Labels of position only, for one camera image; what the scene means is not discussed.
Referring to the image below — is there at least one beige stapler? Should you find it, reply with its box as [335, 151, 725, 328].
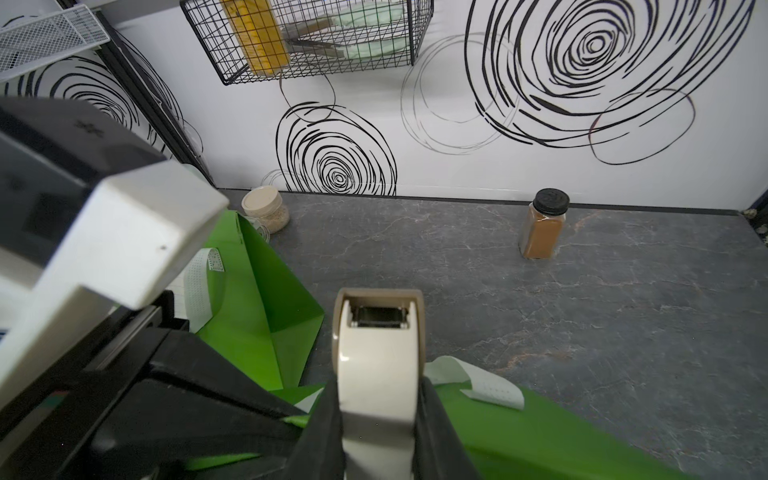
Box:
[332, 288, 425, 479]

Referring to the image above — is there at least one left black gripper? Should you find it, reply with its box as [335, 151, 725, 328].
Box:
[1, 291, 304, 479]

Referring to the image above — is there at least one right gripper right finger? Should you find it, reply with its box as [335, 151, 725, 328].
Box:
[413, 377, 480, 480]

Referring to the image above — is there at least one green packet in basket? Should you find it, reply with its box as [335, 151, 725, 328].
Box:
[330, 1, 408, 60]

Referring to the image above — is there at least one black wire wall basket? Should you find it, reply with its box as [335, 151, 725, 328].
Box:
[180, 1, 434, 85]

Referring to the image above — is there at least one white wire wall shelf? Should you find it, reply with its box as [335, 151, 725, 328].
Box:
[1, 4, 111, 82]

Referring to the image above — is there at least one yellow juice bottle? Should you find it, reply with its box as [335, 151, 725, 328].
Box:
[221, 0, 290, 76]

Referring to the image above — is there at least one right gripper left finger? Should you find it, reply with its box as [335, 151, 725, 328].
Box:
[275, 378, 345, 479]

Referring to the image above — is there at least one brown bottle black cap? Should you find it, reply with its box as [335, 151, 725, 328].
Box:
[519, 188, 570, 260]

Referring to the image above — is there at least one green bag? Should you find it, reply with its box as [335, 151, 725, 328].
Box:
[168, 210, 324, 390]
[185, 382, 697, 480]

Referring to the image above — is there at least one jar with beige lid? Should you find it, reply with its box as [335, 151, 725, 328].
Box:
[241, 185, 290, 234]

